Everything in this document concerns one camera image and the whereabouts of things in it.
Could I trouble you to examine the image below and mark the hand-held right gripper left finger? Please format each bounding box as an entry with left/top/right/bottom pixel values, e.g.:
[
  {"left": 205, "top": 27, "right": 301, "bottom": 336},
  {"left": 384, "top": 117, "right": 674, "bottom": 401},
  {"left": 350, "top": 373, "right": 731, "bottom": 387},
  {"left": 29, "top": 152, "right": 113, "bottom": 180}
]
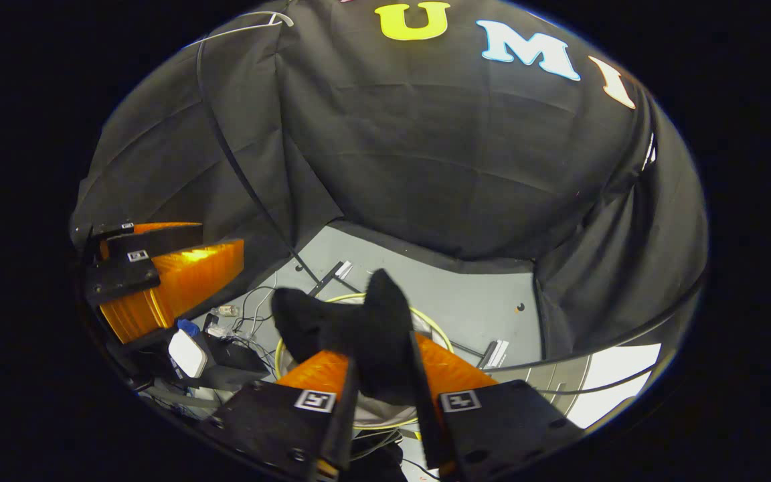
[{"left": 201, "top": 348, "right": 360, "bottom": 482}]

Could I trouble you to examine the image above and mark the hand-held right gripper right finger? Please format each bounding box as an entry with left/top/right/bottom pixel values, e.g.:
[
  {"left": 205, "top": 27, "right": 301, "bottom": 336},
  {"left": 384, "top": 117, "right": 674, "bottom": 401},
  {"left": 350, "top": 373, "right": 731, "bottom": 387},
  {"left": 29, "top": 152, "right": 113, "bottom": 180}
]
[{"left": 407, "top": 331, "right": 585, "bottom": 482}]

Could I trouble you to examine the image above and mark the laundry hamper with yellow rim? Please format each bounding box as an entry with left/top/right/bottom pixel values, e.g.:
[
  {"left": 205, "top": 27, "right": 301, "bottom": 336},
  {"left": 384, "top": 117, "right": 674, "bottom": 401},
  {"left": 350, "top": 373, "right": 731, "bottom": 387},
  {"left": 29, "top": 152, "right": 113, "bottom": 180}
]
[{"left": 273, "top": 292, "right": 456, "bottom": 432}]

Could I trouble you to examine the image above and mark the black jacket with paper tag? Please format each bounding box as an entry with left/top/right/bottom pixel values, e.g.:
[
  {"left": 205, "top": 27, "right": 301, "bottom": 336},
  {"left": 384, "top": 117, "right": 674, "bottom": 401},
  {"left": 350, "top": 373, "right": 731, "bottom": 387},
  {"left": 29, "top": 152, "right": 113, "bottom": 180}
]
[{"left": 270, "top": 268, "right": 420, "bottom": 408}]

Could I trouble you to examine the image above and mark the black metal clothes rack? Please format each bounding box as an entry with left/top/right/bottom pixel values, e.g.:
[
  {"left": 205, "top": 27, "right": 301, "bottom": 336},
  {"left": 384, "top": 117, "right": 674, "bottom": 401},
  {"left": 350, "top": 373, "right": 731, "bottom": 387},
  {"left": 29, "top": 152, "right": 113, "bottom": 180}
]
[{"left": 195, "top": 40, "right": 513, "bottom": 372}]

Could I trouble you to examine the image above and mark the white plastic hanger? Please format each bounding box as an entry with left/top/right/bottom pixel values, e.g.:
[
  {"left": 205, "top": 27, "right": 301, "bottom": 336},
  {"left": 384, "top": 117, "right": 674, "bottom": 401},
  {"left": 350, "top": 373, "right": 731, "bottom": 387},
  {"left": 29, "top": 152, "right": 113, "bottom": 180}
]
[{"left": 183, "top": 10, "right": 294, "bottom": 49}]

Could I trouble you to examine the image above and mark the white rounded device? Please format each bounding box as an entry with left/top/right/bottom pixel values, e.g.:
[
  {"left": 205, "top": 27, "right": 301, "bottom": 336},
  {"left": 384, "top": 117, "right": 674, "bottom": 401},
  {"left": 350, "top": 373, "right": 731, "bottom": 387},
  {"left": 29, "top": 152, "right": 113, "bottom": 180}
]
[{"left": 168, "top": 328, "right": 209, "bottom": 380}]

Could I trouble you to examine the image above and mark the black box device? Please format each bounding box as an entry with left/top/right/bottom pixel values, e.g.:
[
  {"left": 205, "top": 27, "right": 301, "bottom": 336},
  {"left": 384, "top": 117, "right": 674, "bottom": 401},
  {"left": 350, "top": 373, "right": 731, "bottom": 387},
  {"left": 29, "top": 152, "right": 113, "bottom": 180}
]
[{"left": 199, "top": 333, "right": 271, "bottom": 390}]

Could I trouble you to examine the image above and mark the black backdrop cloth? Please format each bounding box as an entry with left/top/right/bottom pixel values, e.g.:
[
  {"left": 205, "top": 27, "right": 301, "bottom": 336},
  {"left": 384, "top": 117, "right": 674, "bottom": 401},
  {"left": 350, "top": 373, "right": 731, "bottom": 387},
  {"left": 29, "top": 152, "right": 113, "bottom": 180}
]
[{"left": 70, "top": 0, "right": 709, "bottom": 362}]

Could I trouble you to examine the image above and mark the bundle of thin cables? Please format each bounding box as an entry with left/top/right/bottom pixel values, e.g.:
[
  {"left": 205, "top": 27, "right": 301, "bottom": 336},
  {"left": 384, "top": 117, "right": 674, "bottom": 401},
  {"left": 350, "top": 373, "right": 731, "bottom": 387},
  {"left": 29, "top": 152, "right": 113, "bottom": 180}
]
[{"left": 208, "top": 271, "right": 286, "bottom": 366}]

